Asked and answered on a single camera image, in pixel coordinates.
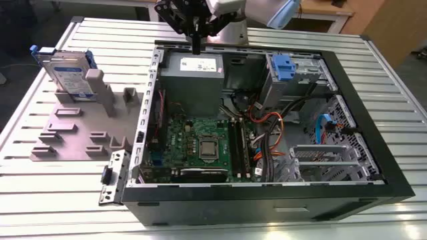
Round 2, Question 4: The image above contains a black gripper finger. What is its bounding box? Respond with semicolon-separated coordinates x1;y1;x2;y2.
196;11;241;55
153;0;198;55

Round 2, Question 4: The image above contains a hard disk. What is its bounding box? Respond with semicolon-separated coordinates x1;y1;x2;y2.
29;44;98;102

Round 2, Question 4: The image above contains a metal disk bay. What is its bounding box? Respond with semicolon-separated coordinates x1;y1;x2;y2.
288;143;381;183

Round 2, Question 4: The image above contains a blue drive latch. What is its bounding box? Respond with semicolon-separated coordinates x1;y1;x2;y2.
270;54;297;82

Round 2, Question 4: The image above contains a grey power supply unit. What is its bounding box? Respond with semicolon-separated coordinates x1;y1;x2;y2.
156;52;225;118

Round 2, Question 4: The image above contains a wooden desk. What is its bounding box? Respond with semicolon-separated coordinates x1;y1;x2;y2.
285;0;354;35

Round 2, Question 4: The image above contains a metal optical drive cage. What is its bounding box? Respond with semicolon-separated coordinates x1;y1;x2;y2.
258;53;336;111

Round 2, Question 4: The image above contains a silver CPU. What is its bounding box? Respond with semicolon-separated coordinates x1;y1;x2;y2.
198;141;217;157

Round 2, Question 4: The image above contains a black RAM slot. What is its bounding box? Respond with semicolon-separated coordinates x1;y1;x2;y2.
229;119;241;177
238;119;252;176

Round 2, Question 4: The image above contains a grey parts rack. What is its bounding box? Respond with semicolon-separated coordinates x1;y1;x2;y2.
28;69;145;162

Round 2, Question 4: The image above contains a green motherboard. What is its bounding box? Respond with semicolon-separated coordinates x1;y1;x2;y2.
141;117;264;183

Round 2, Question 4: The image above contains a wooden cabinet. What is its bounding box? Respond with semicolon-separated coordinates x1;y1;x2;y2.
361;0;427;68

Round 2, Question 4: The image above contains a CPU socket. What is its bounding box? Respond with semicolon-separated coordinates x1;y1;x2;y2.
196;134;221;165

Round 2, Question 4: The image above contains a black graphics card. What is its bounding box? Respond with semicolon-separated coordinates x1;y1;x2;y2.
169;167;229;183

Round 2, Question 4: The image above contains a black PC case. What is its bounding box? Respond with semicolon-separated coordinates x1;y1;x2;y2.
121;39;416;227

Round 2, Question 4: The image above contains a white desk frame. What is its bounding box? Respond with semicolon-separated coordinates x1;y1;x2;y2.
132;0;161;23

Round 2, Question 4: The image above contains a black sleeved cable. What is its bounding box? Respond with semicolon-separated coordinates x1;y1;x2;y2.
276;93;334;121

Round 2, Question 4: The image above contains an orange wire bundle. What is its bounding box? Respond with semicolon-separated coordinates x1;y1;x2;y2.
248;93;286;162

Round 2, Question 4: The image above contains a blue data wire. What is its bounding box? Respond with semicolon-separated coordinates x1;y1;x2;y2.
314;113;340;146

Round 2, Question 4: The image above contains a black cable bundle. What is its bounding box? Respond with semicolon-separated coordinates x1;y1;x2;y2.
258;117;284;182

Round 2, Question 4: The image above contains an orange black power wire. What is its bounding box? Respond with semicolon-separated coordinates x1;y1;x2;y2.
328;122;360;135

